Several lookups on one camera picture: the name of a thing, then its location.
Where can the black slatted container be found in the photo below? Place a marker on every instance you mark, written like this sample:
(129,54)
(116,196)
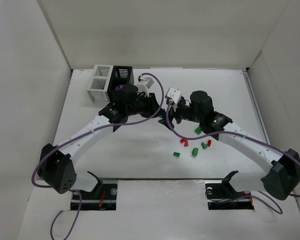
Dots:
(120,75)

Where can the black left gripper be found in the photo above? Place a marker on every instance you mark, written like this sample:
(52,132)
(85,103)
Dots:
(152,102)

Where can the purple round lego brick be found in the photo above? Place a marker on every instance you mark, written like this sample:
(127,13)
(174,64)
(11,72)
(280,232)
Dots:
(120,88)

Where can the green small lego left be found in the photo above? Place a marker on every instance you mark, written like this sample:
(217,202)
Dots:
(176,154)

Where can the green slope lego piece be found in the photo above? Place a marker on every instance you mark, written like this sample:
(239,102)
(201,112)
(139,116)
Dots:
(204,145)

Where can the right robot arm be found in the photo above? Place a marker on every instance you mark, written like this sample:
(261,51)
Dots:
(280,170)

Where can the red small lego brick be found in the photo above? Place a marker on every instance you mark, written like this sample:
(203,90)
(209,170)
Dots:
(209,143)

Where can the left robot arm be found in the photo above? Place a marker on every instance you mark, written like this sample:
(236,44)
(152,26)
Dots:
(57,162)

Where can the white slatted container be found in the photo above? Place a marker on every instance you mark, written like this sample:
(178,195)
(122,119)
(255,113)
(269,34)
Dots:
(99,82)

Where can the red slope lego piece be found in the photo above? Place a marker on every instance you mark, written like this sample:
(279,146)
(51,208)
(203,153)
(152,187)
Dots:
(186,143)

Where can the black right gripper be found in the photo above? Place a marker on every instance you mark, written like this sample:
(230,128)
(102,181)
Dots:
(177,115)

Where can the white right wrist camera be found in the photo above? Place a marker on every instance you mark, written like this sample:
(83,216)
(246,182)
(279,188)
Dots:
(173,97)

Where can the green stepped lego brick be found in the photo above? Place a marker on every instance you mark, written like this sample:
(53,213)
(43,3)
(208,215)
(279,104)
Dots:
(195,152)

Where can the green lego plate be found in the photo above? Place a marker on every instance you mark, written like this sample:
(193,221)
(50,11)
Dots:
(198,130)

